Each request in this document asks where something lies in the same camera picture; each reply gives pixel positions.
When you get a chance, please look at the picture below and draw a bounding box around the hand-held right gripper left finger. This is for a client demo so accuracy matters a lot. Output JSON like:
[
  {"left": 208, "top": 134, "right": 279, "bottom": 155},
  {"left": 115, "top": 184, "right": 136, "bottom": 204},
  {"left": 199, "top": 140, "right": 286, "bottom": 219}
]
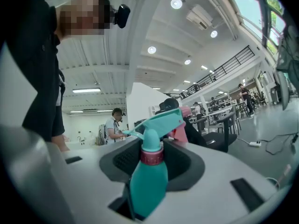
[{"left": 47, "top": 137, "right": 143, "bottom": 224}]

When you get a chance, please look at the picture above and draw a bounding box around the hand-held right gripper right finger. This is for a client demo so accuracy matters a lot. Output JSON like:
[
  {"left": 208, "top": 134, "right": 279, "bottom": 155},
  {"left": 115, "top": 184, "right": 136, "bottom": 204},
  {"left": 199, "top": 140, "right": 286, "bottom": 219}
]
[{"left": 144, "top": 139, "right": 280, "bottom": 224}]

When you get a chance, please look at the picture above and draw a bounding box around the teal spray bottle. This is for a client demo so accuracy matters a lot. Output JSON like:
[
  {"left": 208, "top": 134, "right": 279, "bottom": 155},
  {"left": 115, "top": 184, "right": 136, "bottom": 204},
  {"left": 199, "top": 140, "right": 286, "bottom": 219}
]
[{"left": 129, "top": 159, "right": 169, "bottom": 221}]

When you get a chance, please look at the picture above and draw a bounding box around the teal and pink spray head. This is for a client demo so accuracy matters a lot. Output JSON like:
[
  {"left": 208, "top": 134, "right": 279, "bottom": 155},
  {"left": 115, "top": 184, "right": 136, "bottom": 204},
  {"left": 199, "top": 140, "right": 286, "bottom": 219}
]
[{"left": 122, "top": 107, "right": 189, "bottom": 166}]

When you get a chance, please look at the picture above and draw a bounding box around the person's left forearm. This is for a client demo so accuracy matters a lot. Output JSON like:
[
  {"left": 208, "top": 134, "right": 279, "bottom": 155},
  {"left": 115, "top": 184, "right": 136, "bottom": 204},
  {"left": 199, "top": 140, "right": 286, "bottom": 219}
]
[{"left": 50, "top": 134, "right": 71, "bottom": 153}]

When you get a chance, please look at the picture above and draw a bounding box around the long ceiling light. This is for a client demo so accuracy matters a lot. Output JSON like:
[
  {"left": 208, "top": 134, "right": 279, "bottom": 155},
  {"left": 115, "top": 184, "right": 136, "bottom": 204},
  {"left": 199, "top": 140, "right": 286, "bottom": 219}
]
[{"left": 71, "top": 88, "right": 101, "bottom": 94}]

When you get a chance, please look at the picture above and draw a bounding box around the white partition panel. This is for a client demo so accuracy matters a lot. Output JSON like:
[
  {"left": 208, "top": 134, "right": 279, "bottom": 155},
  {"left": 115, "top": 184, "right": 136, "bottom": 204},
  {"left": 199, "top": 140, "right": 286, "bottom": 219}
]
[{"left": 126, "top": 82, "right": 172, "bottom": 132}]

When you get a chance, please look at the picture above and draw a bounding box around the black mezzanine railing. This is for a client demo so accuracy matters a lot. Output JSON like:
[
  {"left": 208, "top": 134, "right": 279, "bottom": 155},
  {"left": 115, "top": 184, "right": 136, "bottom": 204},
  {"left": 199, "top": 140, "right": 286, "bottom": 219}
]
[{"left": 179, "top": 45, "right": 256, "bottom": 100}]

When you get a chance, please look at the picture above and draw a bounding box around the person's black clothing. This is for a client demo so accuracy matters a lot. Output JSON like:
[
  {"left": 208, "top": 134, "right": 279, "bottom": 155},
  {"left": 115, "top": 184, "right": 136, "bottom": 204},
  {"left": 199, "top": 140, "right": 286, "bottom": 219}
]
[{"left": 4, "top": 0, "right": 66, "bottom": 142}]

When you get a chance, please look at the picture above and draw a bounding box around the person's head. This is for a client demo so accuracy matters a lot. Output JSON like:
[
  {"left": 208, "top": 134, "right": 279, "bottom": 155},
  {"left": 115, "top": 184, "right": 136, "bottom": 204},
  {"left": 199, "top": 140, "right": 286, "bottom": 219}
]
[{"left": 55, "top": 0, "right": 112, "bottom": 41}]

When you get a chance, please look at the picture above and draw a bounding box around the ceiling air conditioner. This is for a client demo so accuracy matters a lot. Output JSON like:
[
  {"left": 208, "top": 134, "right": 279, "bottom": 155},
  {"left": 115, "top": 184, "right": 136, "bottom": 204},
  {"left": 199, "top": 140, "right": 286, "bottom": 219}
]
[{"left": 185, "top": 4, "right": 214, "bottom": 31}]

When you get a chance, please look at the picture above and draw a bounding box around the black power cable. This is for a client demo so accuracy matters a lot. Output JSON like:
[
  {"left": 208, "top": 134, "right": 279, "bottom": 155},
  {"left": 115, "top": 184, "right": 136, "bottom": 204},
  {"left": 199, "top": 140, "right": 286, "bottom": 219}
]
[{"left": 261, "top": 131, "right": 299, "bottom": 155}]

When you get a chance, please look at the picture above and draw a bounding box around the black head-worn camera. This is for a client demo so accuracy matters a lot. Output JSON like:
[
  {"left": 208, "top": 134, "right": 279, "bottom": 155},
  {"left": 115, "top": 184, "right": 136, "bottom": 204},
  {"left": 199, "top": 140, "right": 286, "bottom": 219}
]
[{"left": 114, "top": 3, "right": 131, "bottom": 29}]

